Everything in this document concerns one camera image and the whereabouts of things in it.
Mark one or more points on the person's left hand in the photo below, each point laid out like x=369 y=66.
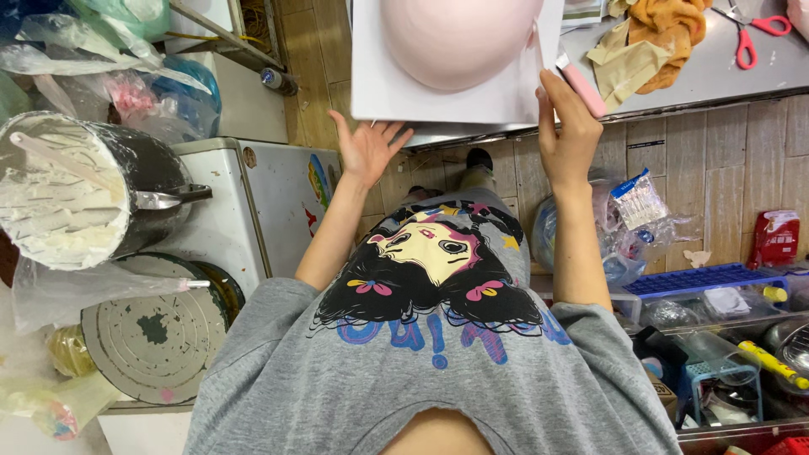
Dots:
x=365 y=155

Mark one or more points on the person's right hand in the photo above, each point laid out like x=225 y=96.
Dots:
x=569 y=142

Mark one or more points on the pink cake scraper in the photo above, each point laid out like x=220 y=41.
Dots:
x=584 y=91

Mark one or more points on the white square cake board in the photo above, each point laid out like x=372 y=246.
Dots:
x=436 y=104

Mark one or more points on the black shoe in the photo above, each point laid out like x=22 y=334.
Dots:
x=479 y=158

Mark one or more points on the packet of clear plastic forks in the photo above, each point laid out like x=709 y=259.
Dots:
x=638 y=202

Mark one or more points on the beige cloth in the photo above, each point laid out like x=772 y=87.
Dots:
x=626 y=63

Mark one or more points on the light trouser leg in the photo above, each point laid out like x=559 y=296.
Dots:
x=477 y=180

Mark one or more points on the white chest freezer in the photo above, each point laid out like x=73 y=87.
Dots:
x=272 y=202

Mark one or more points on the small bottle with blue label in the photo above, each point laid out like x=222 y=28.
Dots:
x=278 y=81

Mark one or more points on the heap of clear bags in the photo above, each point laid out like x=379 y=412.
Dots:
x=622 y=253

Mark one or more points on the printed paper sheet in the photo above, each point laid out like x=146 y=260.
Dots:
x=581 y=11

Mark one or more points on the pink dome cake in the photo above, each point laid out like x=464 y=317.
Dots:
x=458 y=38

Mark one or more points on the orange cloth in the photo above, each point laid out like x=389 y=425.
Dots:
x=670 y=25

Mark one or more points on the steel work table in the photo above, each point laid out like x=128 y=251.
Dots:
x=714 y=69

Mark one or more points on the blue plastic tray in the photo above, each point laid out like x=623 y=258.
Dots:
x=695 y=280

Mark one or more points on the dark round turntable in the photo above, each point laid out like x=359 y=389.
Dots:
x=227 y=284

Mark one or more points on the clear plastic storage boxes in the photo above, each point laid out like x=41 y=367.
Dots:
x=695 y=309

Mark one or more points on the red packet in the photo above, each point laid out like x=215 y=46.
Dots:
x=774 y=240

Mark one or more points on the grey printed t-shirt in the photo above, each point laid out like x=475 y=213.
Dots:
x=436 y=373

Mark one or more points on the small blue plastic stool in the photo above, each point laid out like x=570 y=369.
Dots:
x=701 y=379

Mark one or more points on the grey cake turntable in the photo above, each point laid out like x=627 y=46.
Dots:
x=155 y=328

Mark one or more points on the heap of plastic bags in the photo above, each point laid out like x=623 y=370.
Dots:
x=95 y=57

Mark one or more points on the shelf of metal utensils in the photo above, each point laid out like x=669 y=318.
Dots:
x=746 y=379

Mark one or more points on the metal bowl of white cream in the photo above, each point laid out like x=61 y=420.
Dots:
x=63 y=202

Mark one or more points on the clear plastic piping bag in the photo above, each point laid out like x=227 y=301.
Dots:
x=82 y=297

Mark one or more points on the yellow filled plastic bag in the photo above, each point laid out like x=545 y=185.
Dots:
x=69 y=351

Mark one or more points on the crumpled clear plastic bag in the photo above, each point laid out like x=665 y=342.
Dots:
x=57 y=404

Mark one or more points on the metal frame rack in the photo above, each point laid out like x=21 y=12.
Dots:
x=221 y=31

